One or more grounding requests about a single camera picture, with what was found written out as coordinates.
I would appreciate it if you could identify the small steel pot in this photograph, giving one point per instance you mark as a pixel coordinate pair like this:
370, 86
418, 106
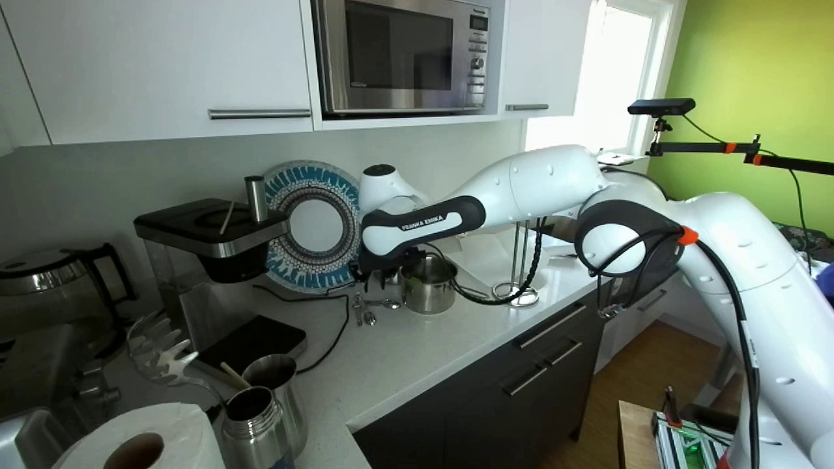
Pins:
431, 283

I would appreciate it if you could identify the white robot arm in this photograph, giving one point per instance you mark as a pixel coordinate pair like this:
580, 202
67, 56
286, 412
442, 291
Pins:
538, 184

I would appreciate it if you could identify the steel towel holder stand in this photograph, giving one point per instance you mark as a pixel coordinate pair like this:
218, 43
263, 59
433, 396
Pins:
520, 292

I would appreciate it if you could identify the white paper towel roll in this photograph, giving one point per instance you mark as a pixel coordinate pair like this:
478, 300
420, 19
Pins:
184, 434

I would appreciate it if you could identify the black camera on stand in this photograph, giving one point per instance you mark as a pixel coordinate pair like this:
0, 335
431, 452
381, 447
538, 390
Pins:
660, 106

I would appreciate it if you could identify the steel tumbler cup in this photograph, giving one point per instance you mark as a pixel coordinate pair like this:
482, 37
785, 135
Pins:
288, 391
250, 434

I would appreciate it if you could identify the blue cloth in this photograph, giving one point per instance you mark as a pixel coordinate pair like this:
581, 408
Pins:
825, 286

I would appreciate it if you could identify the white object on sill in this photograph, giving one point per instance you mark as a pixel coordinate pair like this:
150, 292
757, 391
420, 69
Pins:
618, 161

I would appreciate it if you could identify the clear glass juicer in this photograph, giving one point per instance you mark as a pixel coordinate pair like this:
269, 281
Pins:
158, 342

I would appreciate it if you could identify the black steel coffee maker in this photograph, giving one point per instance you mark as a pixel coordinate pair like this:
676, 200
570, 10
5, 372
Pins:
209, 235

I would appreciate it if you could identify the narrow white cabinet door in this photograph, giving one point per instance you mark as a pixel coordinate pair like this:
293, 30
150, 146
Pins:
544, 54

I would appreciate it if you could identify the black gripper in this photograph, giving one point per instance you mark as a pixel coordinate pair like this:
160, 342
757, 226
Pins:
378, 278

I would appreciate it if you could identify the stainless steel microwave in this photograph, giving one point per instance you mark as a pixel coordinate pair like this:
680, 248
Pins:
404, 56

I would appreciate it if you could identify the wide white cabinet door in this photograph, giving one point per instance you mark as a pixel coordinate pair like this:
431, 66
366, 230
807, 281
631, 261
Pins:
164, 62

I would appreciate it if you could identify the white base cabinet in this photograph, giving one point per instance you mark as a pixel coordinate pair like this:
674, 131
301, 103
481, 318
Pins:
635, 339

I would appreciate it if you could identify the dark patterned couch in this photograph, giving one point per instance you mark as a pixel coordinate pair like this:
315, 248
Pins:
811, 244

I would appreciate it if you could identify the blue white decorative plate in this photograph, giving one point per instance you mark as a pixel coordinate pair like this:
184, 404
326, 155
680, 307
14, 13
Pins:
313, 223

